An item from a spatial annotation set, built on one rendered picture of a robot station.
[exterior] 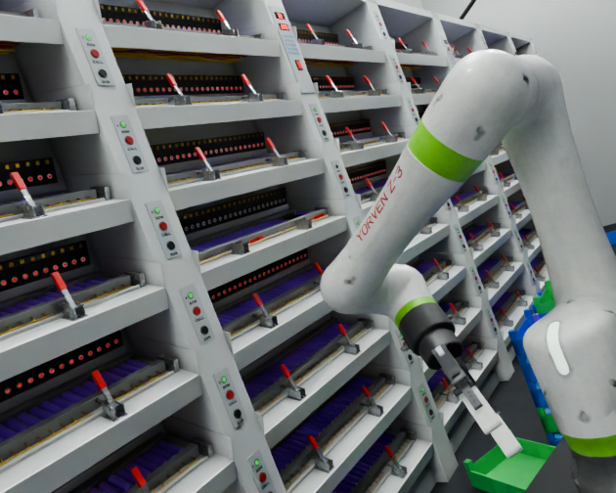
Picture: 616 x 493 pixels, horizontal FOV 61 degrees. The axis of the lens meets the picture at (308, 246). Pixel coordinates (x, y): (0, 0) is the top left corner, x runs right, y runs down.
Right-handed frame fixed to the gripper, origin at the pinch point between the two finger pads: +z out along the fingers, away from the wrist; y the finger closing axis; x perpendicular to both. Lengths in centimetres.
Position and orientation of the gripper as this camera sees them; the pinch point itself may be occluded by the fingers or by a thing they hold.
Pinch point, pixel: (501, 435)
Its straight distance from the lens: 93.0
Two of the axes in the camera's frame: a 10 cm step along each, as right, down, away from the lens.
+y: -5.0, -5.4, -6.8
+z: 3.4, 6.0, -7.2
